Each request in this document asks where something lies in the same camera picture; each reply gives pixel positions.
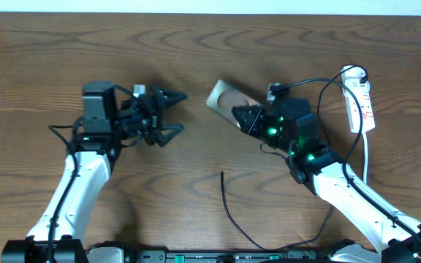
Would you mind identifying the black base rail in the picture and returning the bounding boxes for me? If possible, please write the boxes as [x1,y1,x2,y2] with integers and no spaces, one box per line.
[135,250,326,263]

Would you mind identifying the black charger cable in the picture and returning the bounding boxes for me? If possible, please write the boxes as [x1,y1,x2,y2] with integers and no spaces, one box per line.
[220,64,370,253]

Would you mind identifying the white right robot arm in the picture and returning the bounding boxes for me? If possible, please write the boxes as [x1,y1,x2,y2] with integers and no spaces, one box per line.
[232,99,421,262]

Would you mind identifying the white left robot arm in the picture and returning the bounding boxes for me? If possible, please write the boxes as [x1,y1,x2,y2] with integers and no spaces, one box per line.
[1,81,187,262]

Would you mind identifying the white power strip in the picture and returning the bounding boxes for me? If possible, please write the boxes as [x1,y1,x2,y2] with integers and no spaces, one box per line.
[341,65,376,134]

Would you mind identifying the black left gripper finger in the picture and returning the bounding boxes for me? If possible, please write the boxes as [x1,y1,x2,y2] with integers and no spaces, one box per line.
[153,124,184,148]
[152,87,188,110]

